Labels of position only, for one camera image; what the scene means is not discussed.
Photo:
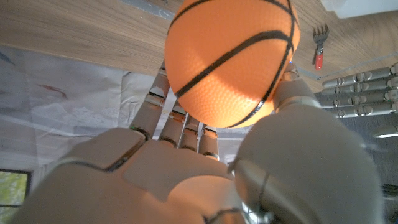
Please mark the printed window backdrop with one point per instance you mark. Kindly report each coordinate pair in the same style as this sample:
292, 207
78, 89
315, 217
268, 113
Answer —
62, 102

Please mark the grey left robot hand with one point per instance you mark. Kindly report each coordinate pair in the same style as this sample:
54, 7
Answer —
360, 90

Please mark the orange mini basketball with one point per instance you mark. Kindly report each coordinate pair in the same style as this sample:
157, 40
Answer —
230, 62

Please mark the clear plastic clamshell container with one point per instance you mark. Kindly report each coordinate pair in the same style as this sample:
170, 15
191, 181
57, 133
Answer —
357, 7

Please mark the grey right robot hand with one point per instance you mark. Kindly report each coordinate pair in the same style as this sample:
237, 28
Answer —
174, 180

